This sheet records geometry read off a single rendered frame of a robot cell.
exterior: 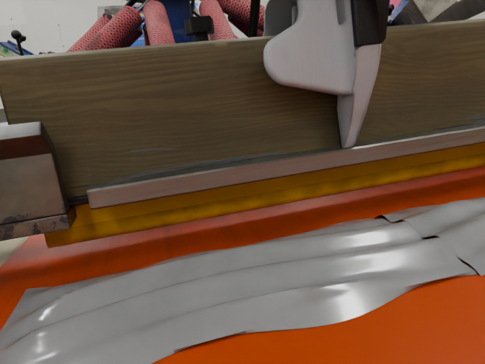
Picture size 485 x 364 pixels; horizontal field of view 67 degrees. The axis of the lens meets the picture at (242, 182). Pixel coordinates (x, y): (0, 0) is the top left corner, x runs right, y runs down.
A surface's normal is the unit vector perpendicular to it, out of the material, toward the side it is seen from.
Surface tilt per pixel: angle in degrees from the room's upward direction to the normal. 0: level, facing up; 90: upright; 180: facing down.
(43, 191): 90
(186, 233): 0
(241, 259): 29
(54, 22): 90
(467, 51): 90
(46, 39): 90
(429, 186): 0
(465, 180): 0
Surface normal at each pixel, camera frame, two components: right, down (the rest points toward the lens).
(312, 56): 0.23, 0.07
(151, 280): 0.11, -0.70
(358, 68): 0.26, 0.41
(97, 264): -0.11, -0.96
